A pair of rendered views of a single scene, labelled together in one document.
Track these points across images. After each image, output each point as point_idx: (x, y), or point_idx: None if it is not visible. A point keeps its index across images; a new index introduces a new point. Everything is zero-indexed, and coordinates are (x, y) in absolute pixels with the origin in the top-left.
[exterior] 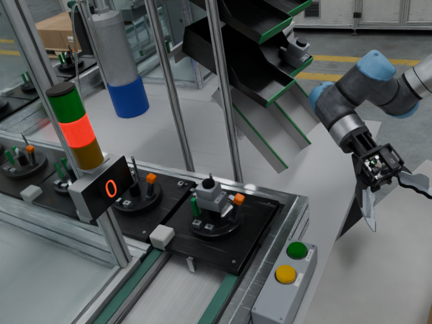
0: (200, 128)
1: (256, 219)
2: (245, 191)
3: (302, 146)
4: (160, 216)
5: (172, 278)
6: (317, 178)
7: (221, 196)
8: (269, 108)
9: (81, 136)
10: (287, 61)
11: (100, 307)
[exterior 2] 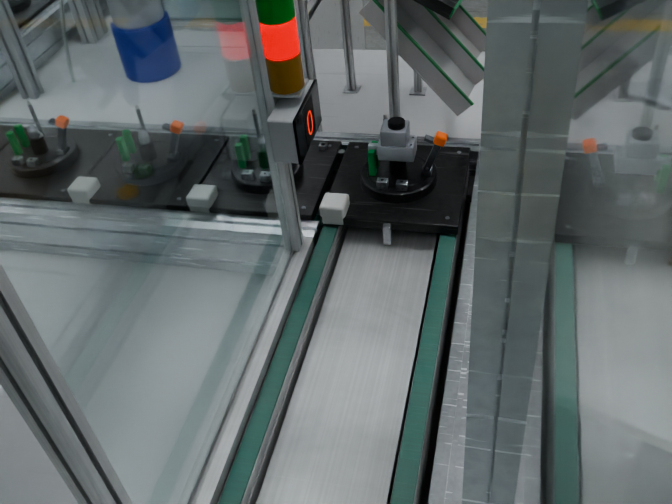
0: None
1: (452, 171)
2: (417, 144)
3: (476, 79)
4: (315, 187)
5: (361, 257)
6: None
7: (412, 140)
8: (429, 30)
9: (293, 43)
10: None
11: (291, 297)
